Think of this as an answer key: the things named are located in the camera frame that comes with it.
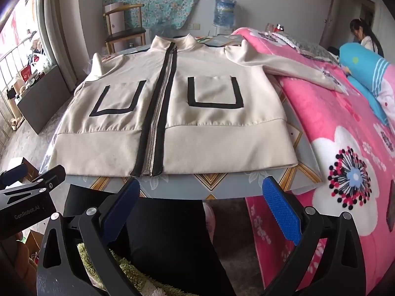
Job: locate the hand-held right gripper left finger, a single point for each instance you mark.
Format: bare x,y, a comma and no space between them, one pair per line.
123,209

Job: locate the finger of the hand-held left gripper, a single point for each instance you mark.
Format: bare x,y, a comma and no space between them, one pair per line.
15,174
51,177

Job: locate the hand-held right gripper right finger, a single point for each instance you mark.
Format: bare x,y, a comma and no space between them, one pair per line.
281,209

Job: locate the cream zip jacket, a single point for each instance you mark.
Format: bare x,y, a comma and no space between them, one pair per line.
216,135

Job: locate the cardboard box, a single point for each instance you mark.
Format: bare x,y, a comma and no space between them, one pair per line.
24,168

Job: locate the pale slippers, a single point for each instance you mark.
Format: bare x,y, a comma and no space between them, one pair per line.
17,123

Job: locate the person's green fuzzy sweater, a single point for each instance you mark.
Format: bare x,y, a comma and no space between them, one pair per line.
135,271

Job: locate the patterned tablecloth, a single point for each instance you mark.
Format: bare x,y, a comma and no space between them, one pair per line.
216,188

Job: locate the grey cabinet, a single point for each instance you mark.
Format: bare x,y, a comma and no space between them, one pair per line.
43,98

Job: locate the pink floral blanket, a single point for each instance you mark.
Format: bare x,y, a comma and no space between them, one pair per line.
308,114

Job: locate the red box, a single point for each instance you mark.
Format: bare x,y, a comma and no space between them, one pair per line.
27,72

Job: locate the metal window railing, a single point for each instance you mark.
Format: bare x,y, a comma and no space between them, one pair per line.
9,67

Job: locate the white plastic bag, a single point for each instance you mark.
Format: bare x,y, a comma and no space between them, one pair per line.
39,64

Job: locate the grey curtain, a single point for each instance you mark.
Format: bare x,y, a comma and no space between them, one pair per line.
61,37

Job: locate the wooden chair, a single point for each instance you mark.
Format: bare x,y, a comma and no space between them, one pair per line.
125,35

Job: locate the silver quilted cloth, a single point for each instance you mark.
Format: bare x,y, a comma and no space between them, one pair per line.
308,47

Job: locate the blue bolster pillow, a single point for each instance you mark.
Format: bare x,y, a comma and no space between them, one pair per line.
361,61

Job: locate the white cylinder container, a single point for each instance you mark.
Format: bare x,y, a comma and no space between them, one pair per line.
114,17

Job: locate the small pink bottle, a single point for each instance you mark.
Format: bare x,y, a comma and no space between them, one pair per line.
270,27

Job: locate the white water dispenser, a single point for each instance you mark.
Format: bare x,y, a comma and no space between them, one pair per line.
223,31

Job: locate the blue water bottle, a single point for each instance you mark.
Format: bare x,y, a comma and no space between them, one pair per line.
224,12

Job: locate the white door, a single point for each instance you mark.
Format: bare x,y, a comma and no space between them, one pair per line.
345,12

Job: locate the wall socket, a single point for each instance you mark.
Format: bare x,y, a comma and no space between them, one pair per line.
193,26

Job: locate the teal floral wall cloth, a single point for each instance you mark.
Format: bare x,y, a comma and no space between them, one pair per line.
154,0

